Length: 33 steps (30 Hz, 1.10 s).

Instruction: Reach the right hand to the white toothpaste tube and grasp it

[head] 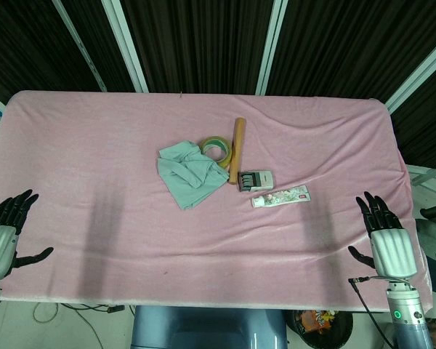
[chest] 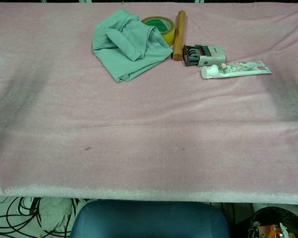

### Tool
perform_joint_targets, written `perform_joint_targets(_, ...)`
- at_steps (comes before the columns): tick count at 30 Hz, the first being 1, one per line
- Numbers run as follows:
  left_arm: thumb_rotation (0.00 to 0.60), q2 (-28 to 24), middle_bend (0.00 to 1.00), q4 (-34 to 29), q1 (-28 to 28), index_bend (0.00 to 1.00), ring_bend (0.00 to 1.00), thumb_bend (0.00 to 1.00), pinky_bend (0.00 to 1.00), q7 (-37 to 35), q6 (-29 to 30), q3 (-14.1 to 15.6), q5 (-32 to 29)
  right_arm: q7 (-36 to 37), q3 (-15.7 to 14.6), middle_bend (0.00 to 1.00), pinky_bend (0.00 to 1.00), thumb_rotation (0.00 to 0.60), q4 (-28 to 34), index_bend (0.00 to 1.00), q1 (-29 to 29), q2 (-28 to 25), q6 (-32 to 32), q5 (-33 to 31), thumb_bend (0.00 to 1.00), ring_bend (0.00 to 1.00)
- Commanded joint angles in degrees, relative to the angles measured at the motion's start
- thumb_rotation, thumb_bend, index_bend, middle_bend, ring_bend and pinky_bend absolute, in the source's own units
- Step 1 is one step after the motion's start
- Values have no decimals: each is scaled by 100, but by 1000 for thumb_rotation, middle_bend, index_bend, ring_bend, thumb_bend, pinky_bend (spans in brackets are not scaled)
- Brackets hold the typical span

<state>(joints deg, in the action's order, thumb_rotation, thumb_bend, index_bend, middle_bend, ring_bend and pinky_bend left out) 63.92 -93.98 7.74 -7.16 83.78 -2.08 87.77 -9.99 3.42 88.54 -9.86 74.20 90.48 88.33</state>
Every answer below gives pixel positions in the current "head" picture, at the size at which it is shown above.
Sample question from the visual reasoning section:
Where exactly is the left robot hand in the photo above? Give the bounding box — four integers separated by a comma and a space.
0, 188, 55, 281

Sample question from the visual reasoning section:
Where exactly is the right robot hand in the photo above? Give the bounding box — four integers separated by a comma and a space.
347, 191, 419, 281

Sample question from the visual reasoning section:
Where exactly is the white floral toothpaste tube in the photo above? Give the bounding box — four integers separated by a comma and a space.
251, 184, 311, 209

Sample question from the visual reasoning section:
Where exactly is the black trash bin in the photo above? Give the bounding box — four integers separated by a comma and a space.
293, 309, 354, 349

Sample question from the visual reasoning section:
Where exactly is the wooden rolling pin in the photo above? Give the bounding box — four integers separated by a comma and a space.
228, 116, 248, 185

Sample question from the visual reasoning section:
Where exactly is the pink tablecloth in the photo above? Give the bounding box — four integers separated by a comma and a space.
0, 89, 434, 313

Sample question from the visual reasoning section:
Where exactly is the blue robot torso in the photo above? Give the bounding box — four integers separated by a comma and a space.
130, 305, 289, 349

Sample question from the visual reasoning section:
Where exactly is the light green folded cloth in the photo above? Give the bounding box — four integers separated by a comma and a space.
156, 140, 229, 212

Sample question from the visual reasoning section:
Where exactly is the yellow green tape roll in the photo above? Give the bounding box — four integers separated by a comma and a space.
199, 135, 233, 169

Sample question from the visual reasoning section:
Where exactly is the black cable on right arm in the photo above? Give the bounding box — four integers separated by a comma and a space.
348, 275, 411, 349

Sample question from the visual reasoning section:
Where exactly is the black floor cable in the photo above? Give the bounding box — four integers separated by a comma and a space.
32, 300, 126, 324

